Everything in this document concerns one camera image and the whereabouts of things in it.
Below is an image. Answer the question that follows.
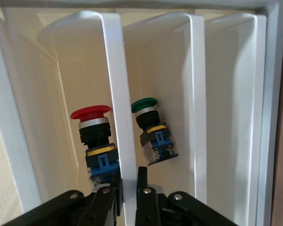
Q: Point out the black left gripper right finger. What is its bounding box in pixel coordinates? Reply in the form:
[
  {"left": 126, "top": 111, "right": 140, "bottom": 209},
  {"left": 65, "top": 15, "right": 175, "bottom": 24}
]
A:
[{"left": 134, "top": 166, "right": 240, "bottom": 226}]

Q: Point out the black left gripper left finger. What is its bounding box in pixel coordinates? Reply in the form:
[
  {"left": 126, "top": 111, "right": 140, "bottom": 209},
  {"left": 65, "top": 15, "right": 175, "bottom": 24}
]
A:
[{"left": 3, "top": 174, "right": 124, "bottom": 226}]

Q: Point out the blue black switch block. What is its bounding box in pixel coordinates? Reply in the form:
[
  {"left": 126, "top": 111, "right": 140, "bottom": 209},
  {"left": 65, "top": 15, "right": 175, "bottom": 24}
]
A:
[{"left": 70, "top": 105, "right": 121, "bottom": 192}]

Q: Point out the green mushroom push button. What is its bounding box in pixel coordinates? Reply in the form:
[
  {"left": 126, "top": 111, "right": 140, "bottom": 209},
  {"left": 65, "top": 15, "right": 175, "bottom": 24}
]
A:
[{"left": 130, "top": 97, "right": 179, "bottom": 167}]

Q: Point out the white drawer cabinet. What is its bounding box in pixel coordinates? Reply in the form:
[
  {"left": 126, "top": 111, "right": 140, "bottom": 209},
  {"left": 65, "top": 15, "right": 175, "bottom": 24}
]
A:
[{"left": 0, "top": 0, "right": 283, "bottom": 226}]

